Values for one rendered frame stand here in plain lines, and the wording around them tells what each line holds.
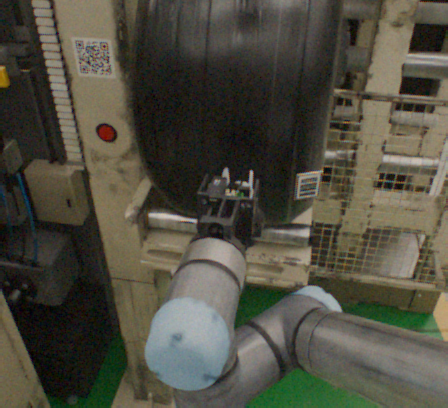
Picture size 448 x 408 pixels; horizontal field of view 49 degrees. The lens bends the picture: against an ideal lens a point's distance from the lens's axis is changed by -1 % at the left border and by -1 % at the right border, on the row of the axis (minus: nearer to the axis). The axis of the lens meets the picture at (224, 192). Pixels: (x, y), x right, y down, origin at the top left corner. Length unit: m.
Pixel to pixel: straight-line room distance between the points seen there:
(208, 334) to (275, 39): 0.40
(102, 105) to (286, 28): 0.44
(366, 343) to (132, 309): 0.97
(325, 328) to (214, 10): 0.43
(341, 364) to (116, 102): 0.66
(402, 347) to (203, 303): 0.18
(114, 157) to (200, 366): 0.67
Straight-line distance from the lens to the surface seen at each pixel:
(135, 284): 1.31
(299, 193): 0.77
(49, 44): 1.00
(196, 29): 0.70
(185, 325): 0.45
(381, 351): 0.48
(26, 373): 1.51
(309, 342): 0.54
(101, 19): 0.92
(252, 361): 0.56
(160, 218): 1.02
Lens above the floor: 1.57
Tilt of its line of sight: 38 degrees down
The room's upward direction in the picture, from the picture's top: straight up
